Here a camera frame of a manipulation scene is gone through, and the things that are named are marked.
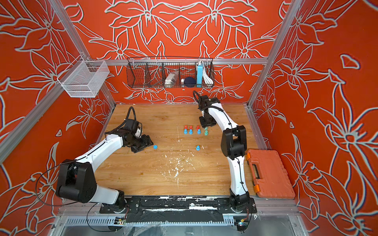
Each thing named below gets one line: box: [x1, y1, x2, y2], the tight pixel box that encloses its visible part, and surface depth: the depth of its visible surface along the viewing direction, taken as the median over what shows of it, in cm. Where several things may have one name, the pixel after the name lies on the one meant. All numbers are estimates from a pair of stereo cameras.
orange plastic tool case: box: [245, 148, 296, 200], surface depth 79 cm
